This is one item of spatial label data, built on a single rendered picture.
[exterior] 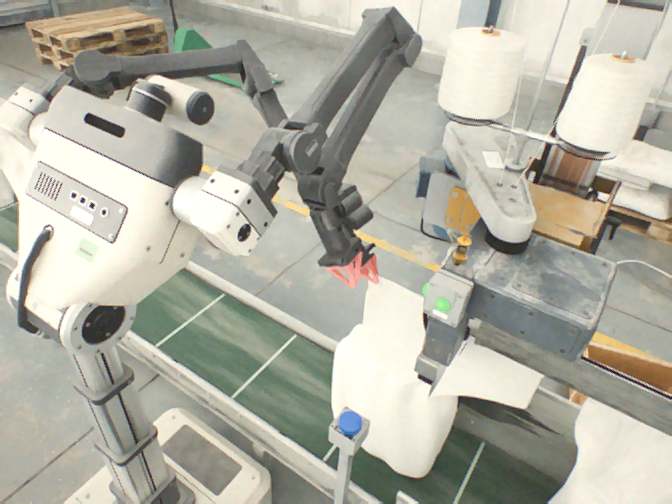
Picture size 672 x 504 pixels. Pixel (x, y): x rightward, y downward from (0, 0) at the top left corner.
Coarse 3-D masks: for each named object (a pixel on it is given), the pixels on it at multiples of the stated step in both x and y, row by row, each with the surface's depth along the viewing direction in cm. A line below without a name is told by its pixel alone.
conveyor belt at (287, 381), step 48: (192, 288) 226; (144, 336) 202; (192, 336) 203; (240, 336) 205; (288, 336) 206; (240, 384) 186; (288, 384) 187; (288, 432) 171; (384, 480) 160; (432, 480) 160; (480, 480) 161; (528, 480) 162
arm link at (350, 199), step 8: (328, 184) 98; (344, 184) 108; (352, 184) 108; (328, 192) 99; (336, 192) 101; (344, 192) 106; (352, 192) 108; (304, 200) 105; (312, 200) 104; (328, 200) 100; (336, 200) 101; (344, 200) 106; (352, 200) 107; (360, 200) 109; (320, 208) 102; (328, 208) 100; (344, 208) 106; (352, 208) 108; (344, 216) 108
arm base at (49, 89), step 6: (60, 78) 112; (66, 78) 112; (24, 84) 110; (30, 84) 109; (48, 84) 111; (54, 84) 110; (60, 84) 112; (66, 84) 112; (72, 84) 112; (78, 84) 113; (30, 90) 108; (36, 90) 108; (42, 90) 107; (48, 90) 110; (54, 90) 110; (60, 90) 111; (84, 90) 115; (48, 96) 108; (54, 96) 110
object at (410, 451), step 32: (384, 288) 134; (384, 320) 140; (416, 320) 132; (352, 352) 145; (384, 352) 142; (416, 352) 138; (480, 352) 125; (352, 384) 151; (384, 384) 141; (416, 384) 136; (448, 384) 134; (480, 384) 131; (512, 384) 124; (384, 416) 147; (416, 416) 140; (448, 416) 141; (384, 448) 157; (416, 448) 148
